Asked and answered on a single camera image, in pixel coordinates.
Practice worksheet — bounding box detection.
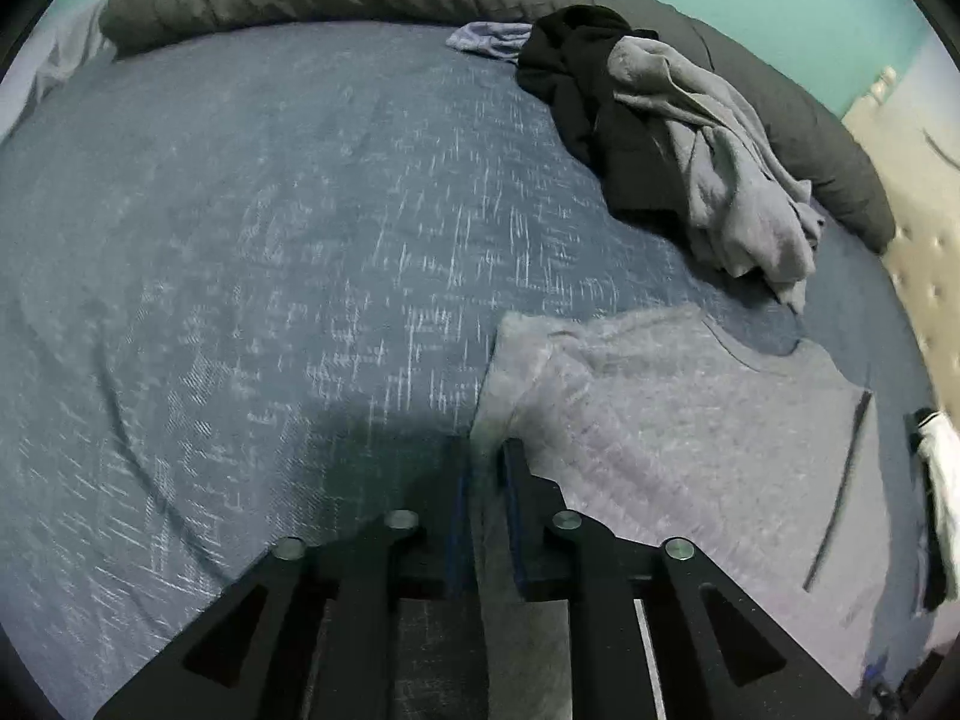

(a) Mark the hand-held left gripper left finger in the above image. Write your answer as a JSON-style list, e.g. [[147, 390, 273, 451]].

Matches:
[[94, 435, 479, 720]]

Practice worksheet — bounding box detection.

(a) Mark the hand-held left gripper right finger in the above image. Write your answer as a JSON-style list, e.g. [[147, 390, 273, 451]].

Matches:
[[499, 439, 871, 720]]

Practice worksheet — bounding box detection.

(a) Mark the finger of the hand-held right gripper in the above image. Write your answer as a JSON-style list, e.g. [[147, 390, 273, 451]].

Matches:
[[861, 658, 905, 720]]

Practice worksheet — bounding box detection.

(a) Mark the grey long-sleeve shirt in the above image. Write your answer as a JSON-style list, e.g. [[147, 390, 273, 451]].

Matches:
[[469, 304, 880, 720]]

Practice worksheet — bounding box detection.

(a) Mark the blue patterned bed sheet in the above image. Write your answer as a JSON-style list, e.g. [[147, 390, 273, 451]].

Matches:
[[0, 15, 938, 720]]

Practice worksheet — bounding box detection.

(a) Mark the light grey crumpled garment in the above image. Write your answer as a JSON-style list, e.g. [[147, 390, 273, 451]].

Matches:
[[606, 36, 827, 314]]

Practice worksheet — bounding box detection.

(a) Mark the black crumpled garment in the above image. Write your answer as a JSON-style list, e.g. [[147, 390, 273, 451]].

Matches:
[[516, 5, 704, 216]]

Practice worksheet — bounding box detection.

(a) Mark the cream tufted headboard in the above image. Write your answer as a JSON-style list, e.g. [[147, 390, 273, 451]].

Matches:
[[840, 66, 960, 421]]

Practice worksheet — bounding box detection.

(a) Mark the light grey pillow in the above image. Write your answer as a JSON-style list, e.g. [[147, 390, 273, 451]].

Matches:
[[0, 0, 119, 141]]

